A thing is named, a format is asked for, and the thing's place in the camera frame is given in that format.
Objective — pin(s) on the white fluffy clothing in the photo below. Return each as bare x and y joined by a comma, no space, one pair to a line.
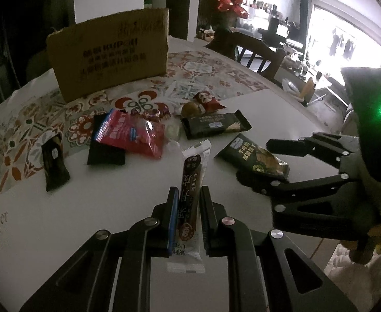
349,266

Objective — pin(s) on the golden round candy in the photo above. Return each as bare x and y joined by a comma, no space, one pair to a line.
190,110

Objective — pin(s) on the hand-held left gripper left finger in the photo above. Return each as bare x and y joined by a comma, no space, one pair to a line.
173,221

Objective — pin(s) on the small black snack packet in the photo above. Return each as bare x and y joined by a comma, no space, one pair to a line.
55,165

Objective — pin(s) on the flat black packet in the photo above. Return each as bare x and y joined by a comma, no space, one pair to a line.
104,155

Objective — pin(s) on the black wafer biscuit packet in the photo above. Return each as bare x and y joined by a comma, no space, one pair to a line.
210,125

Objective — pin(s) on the small red wrapped candy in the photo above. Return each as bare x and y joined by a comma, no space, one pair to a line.
154,114

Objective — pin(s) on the cardboard box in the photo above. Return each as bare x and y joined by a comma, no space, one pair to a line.
109,55

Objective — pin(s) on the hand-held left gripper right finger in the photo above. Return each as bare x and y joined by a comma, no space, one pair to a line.
206,221

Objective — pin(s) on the dark wooden chair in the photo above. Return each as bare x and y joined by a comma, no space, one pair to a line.
252,48

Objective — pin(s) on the clear wrapped candy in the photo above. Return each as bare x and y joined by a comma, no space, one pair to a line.
171,146
172,131

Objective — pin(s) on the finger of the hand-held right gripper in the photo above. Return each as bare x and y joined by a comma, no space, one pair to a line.
320,144
307,198

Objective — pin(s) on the green and black biscuit packet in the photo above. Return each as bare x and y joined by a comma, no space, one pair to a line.
249,156

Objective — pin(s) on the white and brown snack bar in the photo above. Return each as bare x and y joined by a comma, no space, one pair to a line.
190,185

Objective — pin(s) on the small red candy packet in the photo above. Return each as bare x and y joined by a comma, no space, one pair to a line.
207,100

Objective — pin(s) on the red snack bag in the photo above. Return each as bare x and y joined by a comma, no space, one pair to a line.
128,133

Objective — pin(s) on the patterned table mat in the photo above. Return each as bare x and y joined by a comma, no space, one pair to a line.
203,71

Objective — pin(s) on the red balloon flower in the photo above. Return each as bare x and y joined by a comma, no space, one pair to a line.
231,5

